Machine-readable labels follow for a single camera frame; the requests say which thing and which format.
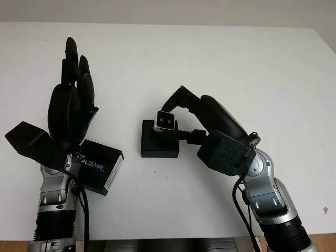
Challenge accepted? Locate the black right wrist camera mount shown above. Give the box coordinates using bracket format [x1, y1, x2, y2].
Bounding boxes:
[196, 129, 257, 176]

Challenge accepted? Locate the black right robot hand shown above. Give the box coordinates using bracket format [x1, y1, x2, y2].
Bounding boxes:
[159, 85, 249, 145]

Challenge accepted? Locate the small silver depth camera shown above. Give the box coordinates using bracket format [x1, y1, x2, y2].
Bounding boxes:
[153, 111, 176, 133]

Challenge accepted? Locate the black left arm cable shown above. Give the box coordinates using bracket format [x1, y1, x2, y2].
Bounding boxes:
[65, 167, 90, 252]

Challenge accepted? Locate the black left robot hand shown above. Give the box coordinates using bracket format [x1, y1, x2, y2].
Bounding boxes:
[46, 36, 100, 144]

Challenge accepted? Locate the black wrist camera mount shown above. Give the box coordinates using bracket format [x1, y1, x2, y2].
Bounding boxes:
[196, 129, 257, 176]
[4, 121, 85, 171]

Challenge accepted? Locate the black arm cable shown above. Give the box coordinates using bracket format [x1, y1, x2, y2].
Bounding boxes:
[231, 175, 261, 252]
[65, 167, 90, 252]

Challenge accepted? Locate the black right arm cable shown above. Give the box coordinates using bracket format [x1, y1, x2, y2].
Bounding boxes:
[231, 175, 261, 252]

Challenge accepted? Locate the black RealSense box lid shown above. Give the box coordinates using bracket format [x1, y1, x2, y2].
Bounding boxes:
[76, 139, 124, 196]

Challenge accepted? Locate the black camera box base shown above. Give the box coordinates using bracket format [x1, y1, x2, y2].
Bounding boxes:
[141, 119, 180, 159]

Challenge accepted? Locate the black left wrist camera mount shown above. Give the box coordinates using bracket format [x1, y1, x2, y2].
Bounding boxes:
[4, 121, 85, 171]

